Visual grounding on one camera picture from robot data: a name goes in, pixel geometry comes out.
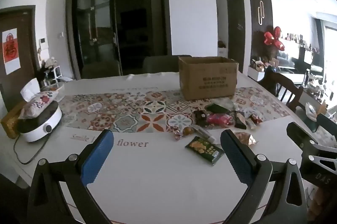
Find dark wooden chair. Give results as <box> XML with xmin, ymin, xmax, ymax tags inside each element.
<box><xmin>259</xmin><ymin>66</ymin><xmax>305</xmax><ymax>112</ymax></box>

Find brown slim snack packet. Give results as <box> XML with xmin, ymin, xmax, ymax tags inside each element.
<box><xmin>233</xmin><ymin>111</ymin><xmax>248</xmax><ymax>130</ymax></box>

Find white small rack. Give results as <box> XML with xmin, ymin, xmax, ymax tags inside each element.
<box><xmin>39</xmin><ymin>57</ymin><xmax>63</xmax><ymax>88</ymax></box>

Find red paper door poster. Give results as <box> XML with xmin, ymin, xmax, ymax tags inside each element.
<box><xmin>2</xmin><ymin>28</ymin><xmax>21</xmax><ymax>75</ymax></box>

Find dark upholstered chair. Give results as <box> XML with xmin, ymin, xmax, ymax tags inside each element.
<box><xmin>81</xmin><ymin>60</ymin><xmax>122</xmax><ymax>80</ymax></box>
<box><xmin>143</xmin><ymin>55</ymin><xmax>193</xmax><ymax>73</ymax></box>

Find golden brown box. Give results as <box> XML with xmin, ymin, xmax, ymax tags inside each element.
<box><xmin>1</xmin><ymin>102</ymin><xmax>27</xmax><ymax>139</ymax></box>

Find dark power cable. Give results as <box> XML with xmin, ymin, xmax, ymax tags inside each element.
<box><xmin>13</xmin><ymin>133</ymin><xmax>51</xmax><ymax>164</ymax></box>

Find patterned table runner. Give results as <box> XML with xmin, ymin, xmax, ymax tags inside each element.
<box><xmin>56</xmin><ymin>86</ymin><xmax>290</xmax><ymax>134</ymax></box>

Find dark green stool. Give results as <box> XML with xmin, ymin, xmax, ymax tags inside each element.
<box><xmin>305</xmin><ymin>104</ymin><xmax>337</xmax><ymax>133</ymax></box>

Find brown cardboard box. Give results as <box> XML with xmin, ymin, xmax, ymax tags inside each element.
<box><xmin>178</xmin><ymin>56</ymin><xmax>239</xmax><ymax>101</ymax></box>

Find dark slatted wall panel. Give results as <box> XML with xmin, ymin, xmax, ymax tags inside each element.
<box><xmin>247</xmin><ymin>0</ymin><xmax>273</xmax><ymax>61</ymax></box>

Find dark green snack packet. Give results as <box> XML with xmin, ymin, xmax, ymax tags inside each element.
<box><xmin>205</xmin><ymin>103</ymin><xmax>228</xmax><ymax>114</ymax></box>

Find dark brown snack packet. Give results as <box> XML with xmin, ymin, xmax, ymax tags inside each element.
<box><xmin>193</xmin><ymin>110</ymin><xmax>211</xmax><ymax>128</ymax></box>

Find clear plastic snack packet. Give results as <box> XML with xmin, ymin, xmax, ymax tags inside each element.
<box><xmin>194</xmin><ymin>127</ymin><xmax>216</xmax><ymax>143</ymax></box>

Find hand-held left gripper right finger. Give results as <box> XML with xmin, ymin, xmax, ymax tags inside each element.
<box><xmin>220</xmin><ymin>129</ymin><xmax>309</xmax><ymax>224</ymax></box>

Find gold foil snack wrapper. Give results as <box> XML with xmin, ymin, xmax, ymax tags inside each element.
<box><xmin>234</xmin><ymin>132</ymin><xmax>257</xmax><ymax>146</ymax></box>

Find white low cabinet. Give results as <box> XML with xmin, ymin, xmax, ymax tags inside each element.
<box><xmin>248</xmin><ymin>66</ymin><xmax>265</xmax><ymax>82</ymax></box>

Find red bow balloon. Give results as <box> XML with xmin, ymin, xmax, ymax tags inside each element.
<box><xmin>264</xmin><ymin>26</ymin><xmax>286</xmax><ymax>51</ymax></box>

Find person's right hand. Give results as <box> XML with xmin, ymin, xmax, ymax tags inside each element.
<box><xmin>308</xmin><ymin>186</ymin><xmax>328</xmax><ymax>224</ymax></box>

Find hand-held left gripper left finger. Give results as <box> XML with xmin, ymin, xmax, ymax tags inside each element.
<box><xmin>27</xmin><ymin>129</ymin><xmax>114</xmax><ymax>224</ymax></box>

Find small red wrapped candy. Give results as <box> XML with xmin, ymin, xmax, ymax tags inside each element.
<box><xmin>249</xmin><ymin>114</ymin><xmax>263</xmax><ymax>125</ymax></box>

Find brown wooden door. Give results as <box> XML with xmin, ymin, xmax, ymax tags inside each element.
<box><xmin>0</xmin><ymin>5</ymin><xmax>40</xmax><ymax>119</ymax></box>

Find dark glass sliding door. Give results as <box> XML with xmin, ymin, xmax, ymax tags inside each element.
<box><xmin>65</xmin><ymin>0</ymin><xmax>174</xmax><ymax>80</ymax></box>

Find clear plastic tray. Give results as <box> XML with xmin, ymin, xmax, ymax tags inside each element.
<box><xmin>39</xmin><ymin>82</ymin><xmax>65</xmax><ymax>101</ymax></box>

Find dark interior door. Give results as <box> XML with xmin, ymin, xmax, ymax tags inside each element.
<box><xmin>227</xmin><ymin>0</ymin><xmax>254</xmax><ymax>75</ymax></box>

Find red snack packet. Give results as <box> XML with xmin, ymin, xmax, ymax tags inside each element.
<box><xmin>207</xmin><ymin>113</ymin><xmax>234</xmax><ymax>128</ymax></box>

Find floral tissue box cover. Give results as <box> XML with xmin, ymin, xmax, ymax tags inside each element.
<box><xmin>19</xmin><ymin>78</ymin><xmax>59</xmax><ymax>119</ymax></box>

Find green cracker snack packet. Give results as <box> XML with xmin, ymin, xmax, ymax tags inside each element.
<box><xmin>185</xmin><ymin>136</ymin><xmax>224</xmax><ymax>166</ymax></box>

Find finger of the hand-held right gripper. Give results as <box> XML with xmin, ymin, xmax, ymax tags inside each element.
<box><xmin>286</xmin><ymin>122</ymin><xmax>337</xmax><ymax>154</ymax></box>

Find white electric cooker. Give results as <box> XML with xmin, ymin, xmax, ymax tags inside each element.
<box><xmin>16</xmin><ymin>102</ymin><xmax>64</xmax><ymax>143</ymax></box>

